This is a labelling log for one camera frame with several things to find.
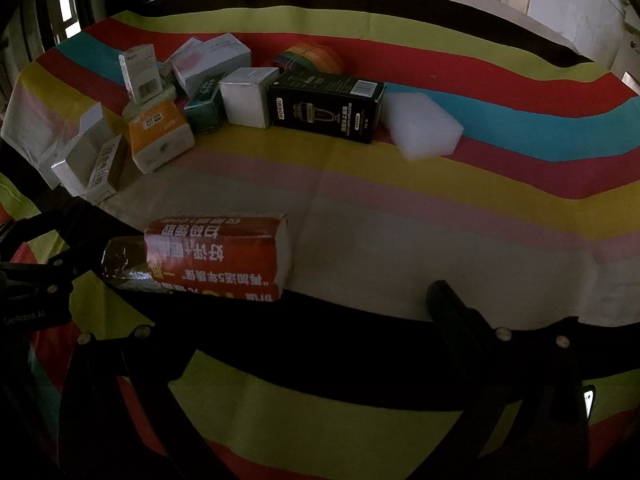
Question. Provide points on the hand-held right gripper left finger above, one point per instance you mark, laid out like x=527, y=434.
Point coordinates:
x=125, y=355

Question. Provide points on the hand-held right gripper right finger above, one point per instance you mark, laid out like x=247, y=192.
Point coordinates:
x=445, y=305

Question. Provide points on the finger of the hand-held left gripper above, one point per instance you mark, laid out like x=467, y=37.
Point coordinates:
x=85, y=222
x=75, y=272

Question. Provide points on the white box with gold print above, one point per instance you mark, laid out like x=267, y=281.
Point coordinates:
x=107, y=170

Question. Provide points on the white carton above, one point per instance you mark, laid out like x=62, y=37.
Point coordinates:
x=75, y=160

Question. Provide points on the red box with white print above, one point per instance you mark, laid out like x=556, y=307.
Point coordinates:
x=210, y=255

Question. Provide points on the round green sponge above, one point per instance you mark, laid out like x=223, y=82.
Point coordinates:
x=165, y=94

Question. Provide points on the white box with barcode label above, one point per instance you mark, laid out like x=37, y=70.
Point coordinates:
x=142, y=75

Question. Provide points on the dark green box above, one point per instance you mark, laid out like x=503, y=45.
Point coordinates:
x=205, y=110

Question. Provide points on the white foam block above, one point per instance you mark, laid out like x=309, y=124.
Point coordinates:
x=420, y=125

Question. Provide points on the plain white cube box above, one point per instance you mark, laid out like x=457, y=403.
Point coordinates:
x=245, y=102

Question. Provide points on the black box with gold print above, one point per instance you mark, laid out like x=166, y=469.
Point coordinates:
x=320, y=110

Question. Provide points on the rainbow ribbon roll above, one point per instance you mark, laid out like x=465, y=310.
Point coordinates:
x=310, y=55

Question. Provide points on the striped colourful tablecloth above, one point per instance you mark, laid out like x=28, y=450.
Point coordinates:
x=400, y=220

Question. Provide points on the orange and white box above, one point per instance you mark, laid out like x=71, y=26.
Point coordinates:
x=155, y=135

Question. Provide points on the white box with pink print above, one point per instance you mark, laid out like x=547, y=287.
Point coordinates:
x=215, y=60

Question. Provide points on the white appliance with bird logo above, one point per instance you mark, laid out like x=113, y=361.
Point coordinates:
x=631, y=60

